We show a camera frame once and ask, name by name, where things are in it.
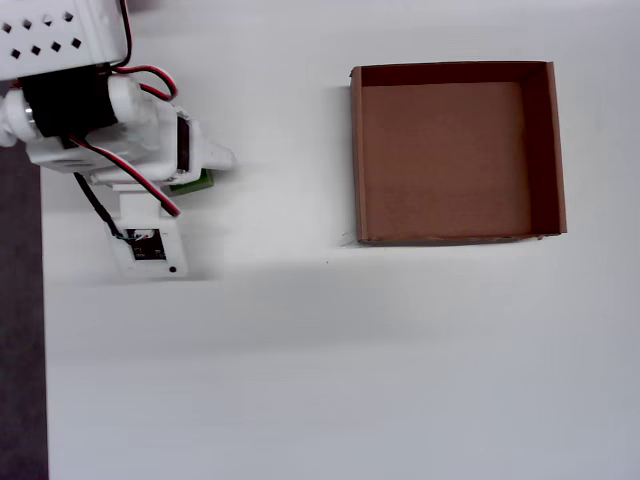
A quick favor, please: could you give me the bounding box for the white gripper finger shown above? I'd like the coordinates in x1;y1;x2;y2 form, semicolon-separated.
202;141;238;175

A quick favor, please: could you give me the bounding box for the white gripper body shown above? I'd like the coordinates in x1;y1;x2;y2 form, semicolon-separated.
92;97;207;186

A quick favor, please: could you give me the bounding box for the green cube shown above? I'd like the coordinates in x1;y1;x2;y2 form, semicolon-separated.
168;168;216;195

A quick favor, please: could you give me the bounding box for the red black servo cable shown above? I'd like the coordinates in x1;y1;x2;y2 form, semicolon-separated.
115;0;180;104
67;133;183;218

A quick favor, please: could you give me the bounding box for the black camera cable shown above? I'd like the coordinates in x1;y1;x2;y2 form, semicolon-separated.
73;172;124;244

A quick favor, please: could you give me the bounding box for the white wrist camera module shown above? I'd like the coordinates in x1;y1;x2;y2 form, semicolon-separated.
104;182;189;279

